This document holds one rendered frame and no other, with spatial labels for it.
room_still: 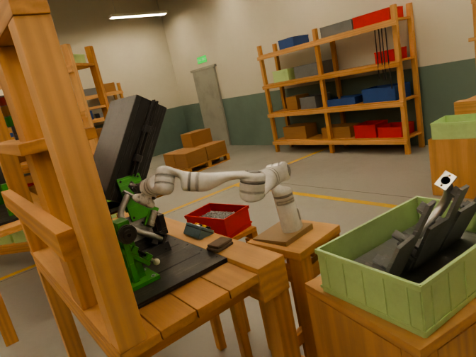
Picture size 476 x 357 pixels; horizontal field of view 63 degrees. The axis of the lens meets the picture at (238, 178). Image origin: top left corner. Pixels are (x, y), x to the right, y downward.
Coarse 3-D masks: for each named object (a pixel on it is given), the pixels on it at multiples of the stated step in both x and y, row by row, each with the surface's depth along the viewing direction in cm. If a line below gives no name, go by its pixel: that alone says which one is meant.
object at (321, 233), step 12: (324, 228) 184; (336, 228) 183; (252, 240) 188; (300, 240) 177; (312, 240) 174; (324, 240) 177; (276, 252) 174; (288, 252) 169; (300, 252) 165; (312, 252) 171
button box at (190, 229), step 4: (188, 224) 198; (192, 224) 196; (188, 228) 197; (192, 228) 195; (196, 228) 192; (200, 228) 189; (204, 228) 190; (208, 228) 192; (184, 232) 199; (188, 232) 196; (192, 232) 193; (196, 232) 191; (200, 232) 188; (204, 232) 190; (208, 232) 191; (212, 232) 193; (192, 236) 192; (196, 236) 190; (200, 236) 189; (204, 236) 190
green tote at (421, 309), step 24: (384, 216) 159; (408, 216) 167; (336, 240) 145; (360, 240) 152; (384, 240) 160; (336, 264) 133; (360, 264) 124; (456, 264) 115; (336, 288) 137; (360, 288) 127; (384, 288) 118; (408, 288) 110; (432, 288) 109; (456, 288) 117; (384, 312) 121; (408, 312) 112; (432, 312) 111; (456, 312) 118
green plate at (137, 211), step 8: (128, 176) 183; (136, 176) 185; (120, 184) 181; (128, 184) 183; (120, 192) 181; (128, 208) 181; (136, 208) 183; (144, 208) 185; (136, 216) 182; (144, 216) 184
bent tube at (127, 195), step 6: (126, 192) 177; (126, 198) 177; (120, 204) 176; (126, 204) 177; (120, 210) 175; (120, 216) 175; (138, 228) 178; (138, 234) 179; (144, 234) 179; (150, 234) 180; (156, 234) 182
